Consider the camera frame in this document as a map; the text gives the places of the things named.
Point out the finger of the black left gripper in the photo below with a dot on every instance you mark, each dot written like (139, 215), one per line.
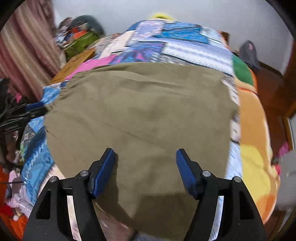
(27, 112)

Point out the orange yellow fleece blanket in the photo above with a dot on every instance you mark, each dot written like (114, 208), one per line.
(259, 175)

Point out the olive khaki cargo pants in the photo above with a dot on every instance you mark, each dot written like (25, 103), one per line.
(145, 112)

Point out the blue patchwork bedspread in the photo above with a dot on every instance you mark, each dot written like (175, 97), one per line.
(154, 41)

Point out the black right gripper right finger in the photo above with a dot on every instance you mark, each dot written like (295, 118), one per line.
(190, 172)

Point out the yellow plush item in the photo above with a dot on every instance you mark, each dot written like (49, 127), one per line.
(161, 16)

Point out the grey teal plush pillow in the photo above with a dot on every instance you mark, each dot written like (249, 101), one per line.
(91, 24)

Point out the striped red curtain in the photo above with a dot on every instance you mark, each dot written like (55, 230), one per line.
(30, 57)

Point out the dark grey cap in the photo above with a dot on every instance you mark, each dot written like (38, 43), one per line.
(248, 54)

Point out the pink folded garment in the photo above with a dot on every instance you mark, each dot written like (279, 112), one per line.
(90, 64)

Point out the brown cardboard box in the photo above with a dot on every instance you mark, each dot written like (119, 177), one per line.
(72, 64)

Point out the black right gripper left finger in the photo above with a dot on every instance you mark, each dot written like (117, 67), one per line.
(100, 172)

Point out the green cloth bundle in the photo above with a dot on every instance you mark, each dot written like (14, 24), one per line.
(79, 45)

